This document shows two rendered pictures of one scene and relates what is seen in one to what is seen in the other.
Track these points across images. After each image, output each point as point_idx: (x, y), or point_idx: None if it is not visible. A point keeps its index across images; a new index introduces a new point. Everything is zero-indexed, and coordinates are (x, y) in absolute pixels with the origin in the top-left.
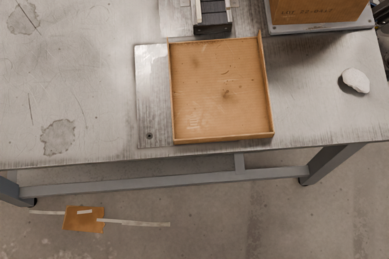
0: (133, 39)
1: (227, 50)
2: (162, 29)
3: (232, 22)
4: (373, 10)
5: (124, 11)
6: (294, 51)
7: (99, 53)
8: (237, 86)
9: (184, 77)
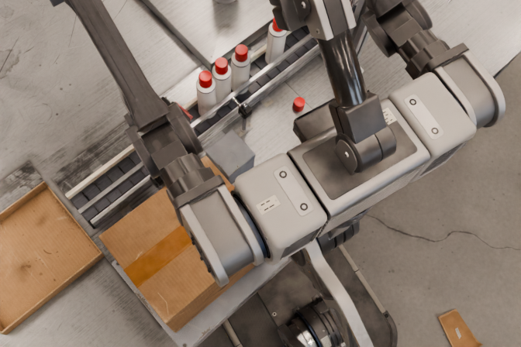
0: (34, 156)
1: (72, 238)
2: (59, 172)
3: (105, 224)
4: (298, 345)
5: (57, 131)
6: (110, 297)
7: (3, 140)
8: (39, 271)
9: (22, 221)
